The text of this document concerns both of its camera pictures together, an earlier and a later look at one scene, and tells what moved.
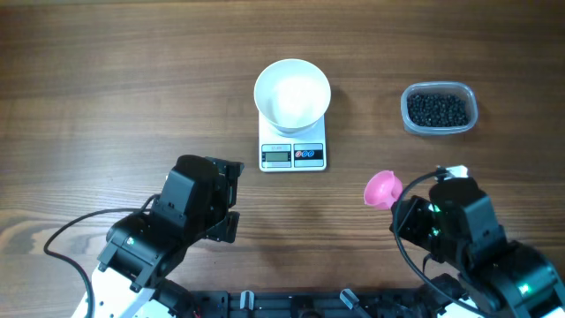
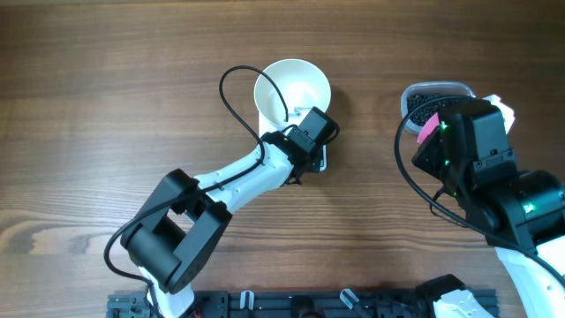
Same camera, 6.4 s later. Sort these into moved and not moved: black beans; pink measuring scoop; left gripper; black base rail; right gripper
Moved: pink measuring scoop; right gripper; left gripper
Not moved: black beans; black base rail
